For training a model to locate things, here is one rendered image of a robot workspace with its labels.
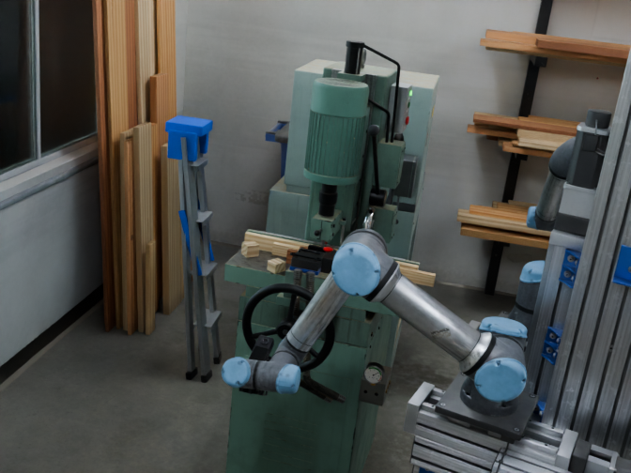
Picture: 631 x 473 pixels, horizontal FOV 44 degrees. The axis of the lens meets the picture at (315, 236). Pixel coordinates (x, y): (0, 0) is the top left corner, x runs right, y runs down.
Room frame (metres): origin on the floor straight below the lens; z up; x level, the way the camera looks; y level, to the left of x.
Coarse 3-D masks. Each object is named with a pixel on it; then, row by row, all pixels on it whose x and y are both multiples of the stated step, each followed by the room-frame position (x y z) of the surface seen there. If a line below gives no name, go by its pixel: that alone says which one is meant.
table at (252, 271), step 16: (240, 256) 2.40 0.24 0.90; (256, 256) 2.42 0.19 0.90; (272, 256) 2.43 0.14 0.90; (224, 272) 2.32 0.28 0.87; (240, 272) 2.31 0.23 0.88; (256, 272) 2.30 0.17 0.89; (288, 304) 2.17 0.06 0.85; (304, 304) 2.16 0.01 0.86; (352, 304) 2.22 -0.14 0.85; (368, 304) 2.21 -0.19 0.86
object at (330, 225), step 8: (320, 216) 2.41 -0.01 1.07; (336, 216) 2.43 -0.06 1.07; (312, 224) 2.38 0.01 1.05; (320, 224) 2.37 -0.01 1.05; (328, 224) 2.37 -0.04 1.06; (336, 224) 2.43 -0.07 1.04; (312, 232) 2.38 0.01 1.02; (320, 232) 2.37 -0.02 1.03; (328, 232) 2.37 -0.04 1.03; (336, 232) 2.44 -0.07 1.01; (328, 240) 2.37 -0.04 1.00
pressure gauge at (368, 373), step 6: (366, 366) 2.16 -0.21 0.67; (372, 366) 2.14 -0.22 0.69; (378, 366) 2.15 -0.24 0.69; (366, 372) 2.15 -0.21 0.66; (372, 372) 2.14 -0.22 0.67; (378, 372) 2.14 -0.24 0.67; (384, 372) 2.16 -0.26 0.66; (366, 378) 2.14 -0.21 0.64; (372, 378) 2.14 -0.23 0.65; (378, 378) 2.14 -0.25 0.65; (372, 384) 2.16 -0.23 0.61
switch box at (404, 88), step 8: (392, 88) 2.66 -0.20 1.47; (400, 88) 2.65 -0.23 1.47; (408, 88) 2.67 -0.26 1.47; (392, 96) 2.66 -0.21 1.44; (400, 96) 2.65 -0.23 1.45; (408, 96) 2.68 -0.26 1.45; (392, 104) 2.65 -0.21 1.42; (400, 104) 2.65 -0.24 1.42; (392, 112) 2.65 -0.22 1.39; (400, 112) 2.65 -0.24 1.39; (400, 120) 2.65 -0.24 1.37; (400, 128) 2.65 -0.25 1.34
